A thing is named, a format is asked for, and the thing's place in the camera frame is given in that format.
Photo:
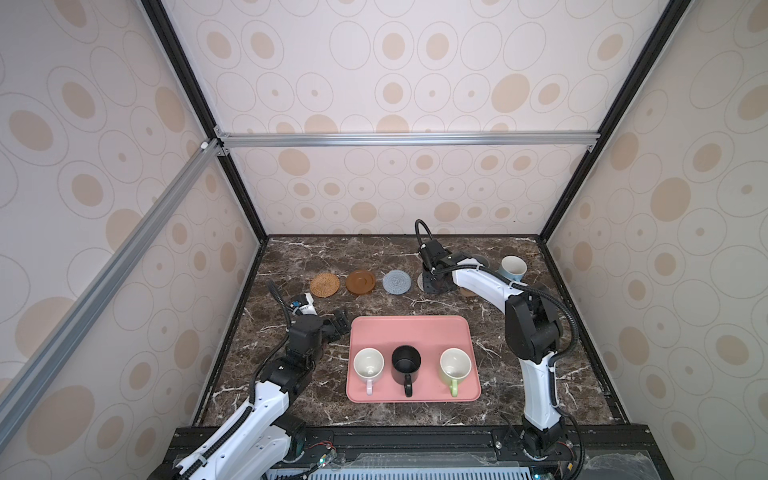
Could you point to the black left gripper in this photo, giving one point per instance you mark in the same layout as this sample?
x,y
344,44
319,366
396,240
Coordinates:
x,y
337,332

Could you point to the black mug front centre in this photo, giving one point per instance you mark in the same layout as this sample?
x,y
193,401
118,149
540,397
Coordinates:
x,y
406,363

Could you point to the brown wooden coaster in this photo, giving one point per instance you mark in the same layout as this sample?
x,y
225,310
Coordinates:
x,y
360,282

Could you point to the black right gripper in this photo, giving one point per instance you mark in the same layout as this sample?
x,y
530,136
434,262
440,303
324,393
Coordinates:
x,y
427,287

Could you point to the light blue mug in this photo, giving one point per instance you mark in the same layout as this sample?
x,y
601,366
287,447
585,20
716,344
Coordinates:
x,y
513,268

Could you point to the black corner frame post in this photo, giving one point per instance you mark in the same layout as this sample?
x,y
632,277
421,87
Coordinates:
x,y
160,22
650,53

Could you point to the grey woven coaster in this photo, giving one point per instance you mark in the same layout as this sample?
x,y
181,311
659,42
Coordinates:
x,y
397,282

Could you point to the white mug green handle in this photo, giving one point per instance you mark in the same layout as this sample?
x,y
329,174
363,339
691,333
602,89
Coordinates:
x,y
455,366

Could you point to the paw print coaster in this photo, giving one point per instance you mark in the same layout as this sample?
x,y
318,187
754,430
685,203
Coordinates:
x,y
467,292

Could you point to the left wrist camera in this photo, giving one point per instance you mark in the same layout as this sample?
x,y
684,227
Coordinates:
x,y
304,344

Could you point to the rattan woven coaster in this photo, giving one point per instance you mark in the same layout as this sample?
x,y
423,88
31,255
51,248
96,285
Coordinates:
x,y
325,285

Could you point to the white mug pink handle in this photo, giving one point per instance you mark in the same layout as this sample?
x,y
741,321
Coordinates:
x,y
368,365

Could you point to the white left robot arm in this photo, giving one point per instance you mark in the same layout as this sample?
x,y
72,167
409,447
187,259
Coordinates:
x,y
256,436

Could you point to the black corner frame post right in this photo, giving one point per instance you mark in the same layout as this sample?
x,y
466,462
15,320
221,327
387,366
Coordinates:
x,y
650,53

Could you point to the pink tray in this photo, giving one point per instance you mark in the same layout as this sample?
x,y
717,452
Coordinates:
x,y
430,335

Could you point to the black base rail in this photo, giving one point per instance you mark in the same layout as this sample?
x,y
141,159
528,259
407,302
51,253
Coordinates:
x,y
461,452

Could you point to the silver aluminium rail back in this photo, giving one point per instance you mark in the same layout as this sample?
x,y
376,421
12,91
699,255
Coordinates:
x,y
227,141

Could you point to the silver aluminium rail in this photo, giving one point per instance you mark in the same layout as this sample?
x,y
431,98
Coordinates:
x,y
227,141
48,360

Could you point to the black corner frame post left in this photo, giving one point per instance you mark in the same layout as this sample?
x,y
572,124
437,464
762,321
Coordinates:
x,y
160,22

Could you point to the silver aluminium rail left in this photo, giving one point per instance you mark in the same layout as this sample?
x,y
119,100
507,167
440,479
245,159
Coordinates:
x,y
48,360

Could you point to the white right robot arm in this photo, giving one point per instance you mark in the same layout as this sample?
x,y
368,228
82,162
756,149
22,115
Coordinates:
x,y
539,329

